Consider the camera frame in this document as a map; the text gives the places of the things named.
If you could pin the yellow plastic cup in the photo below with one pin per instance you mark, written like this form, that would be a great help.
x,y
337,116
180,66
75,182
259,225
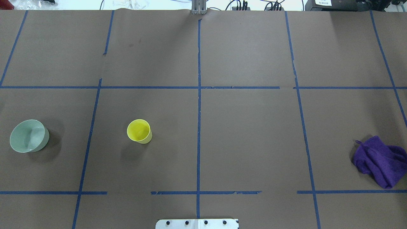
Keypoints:
x,y
139,131

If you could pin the purple cloth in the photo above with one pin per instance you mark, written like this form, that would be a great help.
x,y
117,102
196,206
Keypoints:
x,y
386,164

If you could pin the white mounting plate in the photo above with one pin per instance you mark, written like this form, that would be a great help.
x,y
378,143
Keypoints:
x,y
197,224

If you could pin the pale green bowl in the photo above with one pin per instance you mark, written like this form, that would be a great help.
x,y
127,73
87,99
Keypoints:
x,y
29,136

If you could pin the black device with label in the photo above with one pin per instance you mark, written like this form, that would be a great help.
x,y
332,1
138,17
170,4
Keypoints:
x,y
340,5

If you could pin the clear plastic bag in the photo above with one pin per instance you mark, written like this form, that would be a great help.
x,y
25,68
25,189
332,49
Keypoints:
x,y
31,4

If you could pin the grey aluminium post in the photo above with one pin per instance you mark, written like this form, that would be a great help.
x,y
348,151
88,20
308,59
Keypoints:
x,y
198,7

